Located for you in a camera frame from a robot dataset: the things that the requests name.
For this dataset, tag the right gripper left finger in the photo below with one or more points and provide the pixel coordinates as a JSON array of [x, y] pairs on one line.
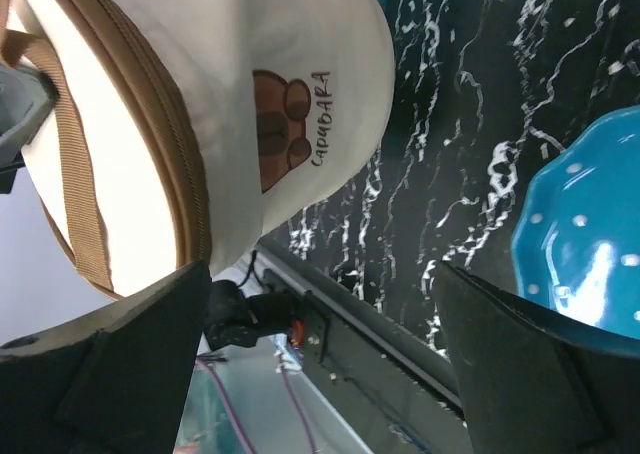
[[112, 381]]

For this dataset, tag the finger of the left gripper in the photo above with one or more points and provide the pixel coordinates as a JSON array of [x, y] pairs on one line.
[[28, 97]]

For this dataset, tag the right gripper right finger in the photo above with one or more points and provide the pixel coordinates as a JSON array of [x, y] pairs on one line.
[[531, 380]]

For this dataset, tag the cream round laundry bag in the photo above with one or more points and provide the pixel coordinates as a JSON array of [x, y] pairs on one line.
[[185, 130]]

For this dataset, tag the blue polka dot plate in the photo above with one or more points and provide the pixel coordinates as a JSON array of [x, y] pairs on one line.
[[575, 248]]

